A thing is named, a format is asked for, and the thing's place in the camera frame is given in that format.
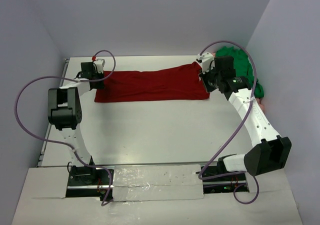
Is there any red t-shirt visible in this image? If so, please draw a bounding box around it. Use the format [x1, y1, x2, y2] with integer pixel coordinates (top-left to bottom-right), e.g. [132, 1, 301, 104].
[94, 62, 210, 103]

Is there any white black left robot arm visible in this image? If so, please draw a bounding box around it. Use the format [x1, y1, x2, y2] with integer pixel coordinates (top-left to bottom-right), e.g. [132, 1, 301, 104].
[48, 58, 105, 185]

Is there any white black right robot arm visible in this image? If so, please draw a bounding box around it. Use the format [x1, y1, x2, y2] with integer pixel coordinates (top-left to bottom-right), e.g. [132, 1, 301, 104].
[196, 52, 292, 178]

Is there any green t-shirt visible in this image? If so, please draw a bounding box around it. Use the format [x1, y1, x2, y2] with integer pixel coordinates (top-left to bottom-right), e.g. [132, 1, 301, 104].
[215, 46, 255, 87]

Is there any salmon pink t-shirt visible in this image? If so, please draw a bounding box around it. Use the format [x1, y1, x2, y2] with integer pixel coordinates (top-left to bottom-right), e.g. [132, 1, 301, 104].
[256, 98, 265, 112]

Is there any white cardboard front cover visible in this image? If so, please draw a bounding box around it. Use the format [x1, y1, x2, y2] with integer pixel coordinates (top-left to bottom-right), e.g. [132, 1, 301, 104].
[12, 166, 302, 225]

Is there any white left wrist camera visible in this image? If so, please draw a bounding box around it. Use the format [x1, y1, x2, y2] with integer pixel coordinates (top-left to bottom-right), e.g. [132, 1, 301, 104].
[93, 58, 105, 74]

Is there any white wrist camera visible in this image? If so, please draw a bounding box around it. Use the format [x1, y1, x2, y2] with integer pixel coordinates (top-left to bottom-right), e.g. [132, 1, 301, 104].
[93, 58, 105, 74]
[195, 52, 215, 73]

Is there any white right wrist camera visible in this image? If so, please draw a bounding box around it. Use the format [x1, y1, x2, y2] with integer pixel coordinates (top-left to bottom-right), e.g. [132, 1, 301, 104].
[195, 52, 215, 73]

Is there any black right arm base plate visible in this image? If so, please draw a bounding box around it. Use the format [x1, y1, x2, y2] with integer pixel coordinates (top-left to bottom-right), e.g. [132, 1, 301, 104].
[202, 173, 249, 194]

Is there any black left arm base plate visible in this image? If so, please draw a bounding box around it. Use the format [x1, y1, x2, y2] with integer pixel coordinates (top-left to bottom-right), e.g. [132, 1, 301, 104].
[65, 166, 113, 202]

